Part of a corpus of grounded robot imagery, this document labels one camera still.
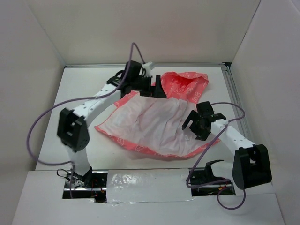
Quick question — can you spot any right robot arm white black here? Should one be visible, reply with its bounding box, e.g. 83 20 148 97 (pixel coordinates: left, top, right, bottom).
182 101 272 190

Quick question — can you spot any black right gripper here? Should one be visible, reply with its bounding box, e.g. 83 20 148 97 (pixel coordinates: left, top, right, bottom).
182 109 210 141

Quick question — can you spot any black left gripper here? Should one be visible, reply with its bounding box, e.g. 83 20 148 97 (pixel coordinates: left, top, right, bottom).
131 75 166 98

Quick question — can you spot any aluminium rail right edge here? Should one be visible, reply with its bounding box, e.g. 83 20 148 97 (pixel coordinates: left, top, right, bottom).
222 62 253 140

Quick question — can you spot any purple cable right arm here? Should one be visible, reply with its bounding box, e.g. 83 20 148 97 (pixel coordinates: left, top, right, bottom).
186 102 246 210

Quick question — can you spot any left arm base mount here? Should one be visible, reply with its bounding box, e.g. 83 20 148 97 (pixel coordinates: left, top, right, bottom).
56 169 108 203

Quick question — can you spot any aluminium rail edge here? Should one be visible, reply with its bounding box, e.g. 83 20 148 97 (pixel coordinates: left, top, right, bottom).
65 62 232 68
222 62 253 140

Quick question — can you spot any pink hooded kids jacket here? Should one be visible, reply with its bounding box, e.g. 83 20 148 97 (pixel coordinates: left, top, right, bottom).
94 72 211 158

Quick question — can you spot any aluminium rail back edge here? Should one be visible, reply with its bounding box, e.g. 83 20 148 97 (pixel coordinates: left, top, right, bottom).
65 62 232 68

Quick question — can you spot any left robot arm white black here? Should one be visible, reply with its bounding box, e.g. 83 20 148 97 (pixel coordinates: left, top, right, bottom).
57 60 166 187

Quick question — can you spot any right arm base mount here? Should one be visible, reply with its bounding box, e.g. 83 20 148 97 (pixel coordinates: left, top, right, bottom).
189 160 234 197

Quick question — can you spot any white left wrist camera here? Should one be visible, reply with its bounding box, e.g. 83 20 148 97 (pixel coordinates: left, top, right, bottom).
142 61 155 73

